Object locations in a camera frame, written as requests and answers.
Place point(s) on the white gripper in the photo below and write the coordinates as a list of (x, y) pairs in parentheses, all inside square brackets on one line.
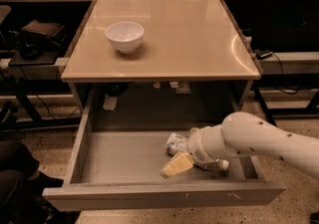
[(196, 149)]

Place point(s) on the clear plastic bottle with label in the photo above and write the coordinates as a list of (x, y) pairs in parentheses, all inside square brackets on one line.
[(188, 152)]

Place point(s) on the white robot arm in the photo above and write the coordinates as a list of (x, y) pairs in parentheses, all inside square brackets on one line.
[(240, 134)]

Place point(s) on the open grey drawer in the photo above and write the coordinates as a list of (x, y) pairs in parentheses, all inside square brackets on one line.
[(118, 155)]

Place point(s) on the grey cabinet with beige top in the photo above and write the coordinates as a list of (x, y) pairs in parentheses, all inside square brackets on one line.
[(184, 40)]

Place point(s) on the white ceramic bowl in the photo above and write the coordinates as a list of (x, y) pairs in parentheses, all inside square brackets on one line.
[(125, 37)]

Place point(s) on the person's dark leg and shoe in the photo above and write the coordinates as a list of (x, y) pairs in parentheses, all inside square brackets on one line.
[(21, 188)]

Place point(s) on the small black device with cable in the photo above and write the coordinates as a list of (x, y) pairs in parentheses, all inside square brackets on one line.
[(261, 55)]

